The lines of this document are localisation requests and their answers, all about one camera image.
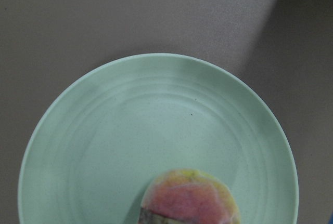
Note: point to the peach fruit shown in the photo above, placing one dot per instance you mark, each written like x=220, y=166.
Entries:
x=188, y=196

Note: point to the green plate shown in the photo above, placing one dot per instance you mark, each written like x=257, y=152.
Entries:
x=109, y=134

